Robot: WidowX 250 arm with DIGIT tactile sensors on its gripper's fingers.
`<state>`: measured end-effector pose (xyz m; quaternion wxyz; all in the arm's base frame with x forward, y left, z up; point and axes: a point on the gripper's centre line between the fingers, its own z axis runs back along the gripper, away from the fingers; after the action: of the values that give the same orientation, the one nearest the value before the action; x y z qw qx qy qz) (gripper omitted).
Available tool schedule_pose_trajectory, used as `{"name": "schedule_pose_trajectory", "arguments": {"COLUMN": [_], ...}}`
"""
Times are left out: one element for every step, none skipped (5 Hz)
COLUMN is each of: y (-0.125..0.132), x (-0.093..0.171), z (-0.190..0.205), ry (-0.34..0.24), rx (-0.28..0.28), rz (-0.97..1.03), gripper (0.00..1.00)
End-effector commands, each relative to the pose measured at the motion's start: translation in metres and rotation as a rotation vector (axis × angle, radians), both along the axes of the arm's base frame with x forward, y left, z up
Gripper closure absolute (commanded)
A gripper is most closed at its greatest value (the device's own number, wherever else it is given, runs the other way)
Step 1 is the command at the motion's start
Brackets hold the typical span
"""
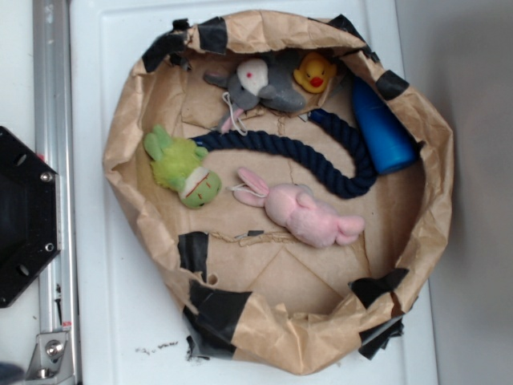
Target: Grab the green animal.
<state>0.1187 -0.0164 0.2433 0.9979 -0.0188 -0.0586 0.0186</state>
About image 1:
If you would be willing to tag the green plush animal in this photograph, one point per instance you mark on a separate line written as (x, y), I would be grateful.
(177, 164)

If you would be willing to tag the grey plush animal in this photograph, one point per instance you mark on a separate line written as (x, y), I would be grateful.
(267, 81)

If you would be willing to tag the brown paper bag bin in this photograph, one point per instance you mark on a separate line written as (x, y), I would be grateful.
(246, 286)

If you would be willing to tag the pink plush bunny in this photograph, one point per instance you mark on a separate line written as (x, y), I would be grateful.
(294, 207)

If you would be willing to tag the yellow rubber duck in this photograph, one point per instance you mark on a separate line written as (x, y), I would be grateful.
(314, 73)

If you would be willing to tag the blue plastic bottle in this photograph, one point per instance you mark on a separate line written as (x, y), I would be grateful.
(390, 146)

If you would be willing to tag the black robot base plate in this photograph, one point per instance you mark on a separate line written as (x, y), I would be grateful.
(29, 221)

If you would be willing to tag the aluminium frame rail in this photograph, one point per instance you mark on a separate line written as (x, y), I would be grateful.
(57, 285)

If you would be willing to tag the metal corner bracket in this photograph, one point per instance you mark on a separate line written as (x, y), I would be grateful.
(51, 361)

